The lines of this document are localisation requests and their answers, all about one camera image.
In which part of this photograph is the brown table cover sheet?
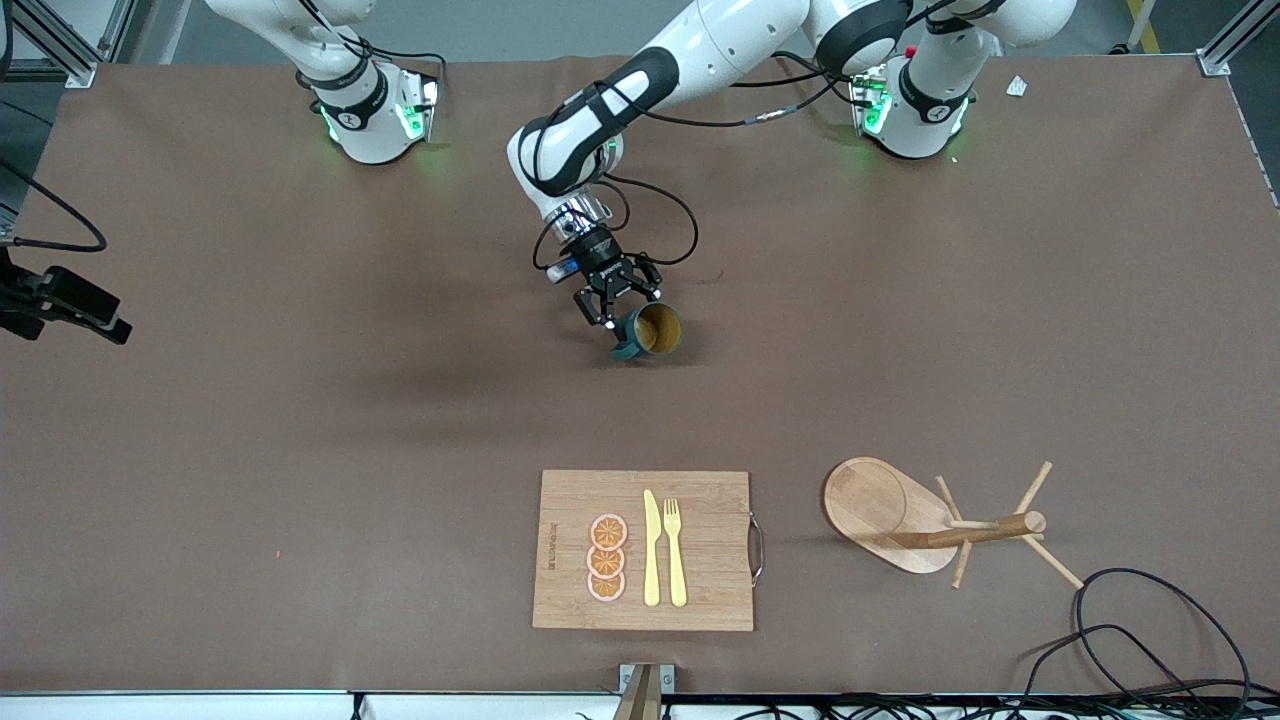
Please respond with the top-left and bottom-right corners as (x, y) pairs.
(0, 52), (1280, 696)

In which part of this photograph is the black base cable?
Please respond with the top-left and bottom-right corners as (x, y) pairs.
(296, 0), (447, 93)
(772, 50), (863, 106)

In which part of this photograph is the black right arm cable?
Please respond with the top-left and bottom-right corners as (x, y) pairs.
(0, 160), (108, 253)

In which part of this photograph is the wooden mug tree stand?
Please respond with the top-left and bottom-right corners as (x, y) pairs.
(823, 457), (1086, 591)

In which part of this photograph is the metal upright post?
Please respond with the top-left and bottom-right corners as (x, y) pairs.
(612, 668), (663, 720)

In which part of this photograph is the dark teal ribbed cup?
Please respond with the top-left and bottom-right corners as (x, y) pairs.
(611, 302), (684, 364)

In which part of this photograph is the bamboo cutting board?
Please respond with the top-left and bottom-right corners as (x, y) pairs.
(532, 470), (766, 633)

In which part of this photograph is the yellow plastic fork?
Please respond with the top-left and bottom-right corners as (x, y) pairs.
(664, 498), (689, 608)

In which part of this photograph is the black right base cable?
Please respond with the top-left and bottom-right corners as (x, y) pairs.
(296, 0), (447, 93)

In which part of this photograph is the black looped cable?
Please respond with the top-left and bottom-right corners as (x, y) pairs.
(1073, 568), (1253, 701)
(1020, 625), (1206, 701)

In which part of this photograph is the black left base cable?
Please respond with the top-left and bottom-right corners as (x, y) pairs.
(772, 50), (863, 106)

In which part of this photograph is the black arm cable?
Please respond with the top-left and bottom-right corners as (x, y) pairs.
(530, 75), (863, 271)
(0, 160), (108, 253)

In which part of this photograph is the yellow plastic knife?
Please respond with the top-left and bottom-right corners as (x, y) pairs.
(643, 489), (662, 608)

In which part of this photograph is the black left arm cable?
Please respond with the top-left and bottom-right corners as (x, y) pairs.
(530, 75), (863, 271)

